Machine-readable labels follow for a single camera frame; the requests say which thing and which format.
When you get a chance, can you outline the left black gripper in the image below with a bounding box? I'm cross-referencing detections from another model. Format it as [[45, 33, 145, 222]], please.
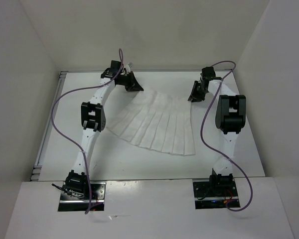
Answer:
[[118, 71, 143, 92]]

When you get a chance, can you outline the white pleated skirt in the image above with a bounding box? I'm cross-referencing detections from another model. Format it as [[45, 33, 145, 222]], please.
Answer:
[[107, 87, 195, 156]]

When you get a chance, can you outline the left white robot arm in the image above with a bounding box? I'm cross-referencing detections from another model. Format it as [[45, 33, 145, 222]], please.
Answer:
[[62, 60, 144, 199]]

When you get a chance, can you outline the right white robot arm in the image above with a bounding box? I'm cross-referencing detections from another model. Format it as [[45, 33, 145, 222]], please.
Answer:
[[188, 66, 247, 196]]

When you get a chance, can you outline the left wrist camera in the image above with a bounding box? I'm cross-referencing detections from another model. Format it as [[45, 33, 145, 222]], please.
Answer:
[[124, 62, 133, 74]]

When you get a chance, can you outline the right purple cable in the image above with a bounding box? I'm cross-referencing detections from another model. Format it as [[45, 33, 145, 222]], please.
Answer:
[[200, 60, 253, 212]]

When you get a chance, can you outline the purple cable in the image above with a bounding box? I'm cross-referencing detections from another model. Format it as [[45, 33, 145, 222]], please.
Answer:
[[50, 48, 125, 215], [200, 60, 253, 212]]

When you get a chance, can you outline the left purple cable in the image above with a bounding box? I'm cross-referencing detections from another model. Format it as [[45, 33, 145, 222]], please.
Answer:
[[50, 48, 125, 215]]

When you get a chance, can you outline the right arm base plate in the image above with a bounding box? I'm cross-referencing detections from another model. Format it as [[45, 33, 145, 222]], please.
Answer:
[[192, 180, 240, 210]]

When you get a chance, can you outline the aluminium table edge rail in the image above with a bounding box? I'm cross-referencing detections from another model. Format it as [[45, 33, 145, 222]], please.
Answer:
[[29, 71, 68, 182]]

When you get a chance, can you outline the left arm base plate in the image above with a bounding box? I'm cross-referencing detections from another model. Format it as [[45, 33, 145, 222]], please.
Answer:
[[58, 181, 107, 212]]

